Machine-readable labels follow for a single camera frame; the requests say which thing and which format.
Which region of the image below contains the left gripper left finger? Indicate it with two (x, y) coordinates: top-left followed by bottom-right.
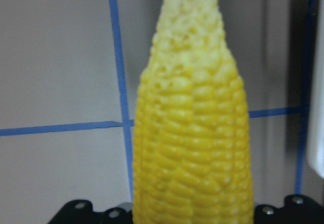
(49, 199), (133, 224)

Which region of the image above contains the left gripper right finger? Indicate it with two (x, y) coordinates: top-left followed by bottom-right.
(254, 195), (323, 224)

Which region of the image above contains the light wood drawer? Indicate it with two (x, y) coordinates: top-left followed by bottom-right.
(306, 0), (323, 178)

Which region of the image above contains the yellow toy corn cob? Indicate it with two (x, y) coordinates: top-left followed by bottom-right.
(132, 0), (254, 223)

